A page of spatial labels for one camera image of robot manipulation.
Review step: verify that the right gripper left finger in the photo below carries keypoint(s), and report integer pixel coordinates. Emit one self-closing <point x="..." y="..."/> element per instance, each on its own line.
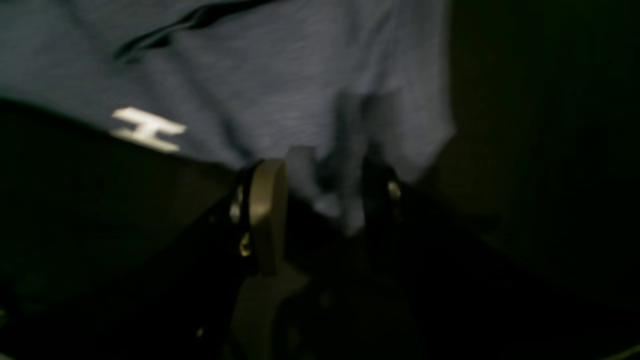
<point x="190" y="290"/>

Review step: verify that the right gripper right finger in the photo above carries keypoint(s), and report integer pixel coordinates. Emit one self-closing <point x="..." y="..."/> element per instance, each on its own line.
<point x="469" y="302"/>

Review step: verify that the blue-grey t-shirt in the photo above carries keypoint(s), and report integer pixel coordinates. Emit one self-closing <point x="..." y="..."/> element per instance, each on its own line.
<point x="318" y="82"/>

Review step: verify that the black table cloth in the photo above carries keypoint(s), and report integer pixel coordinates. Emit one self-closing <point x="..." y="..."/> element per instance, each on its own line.
<point x="543" y="165"/>

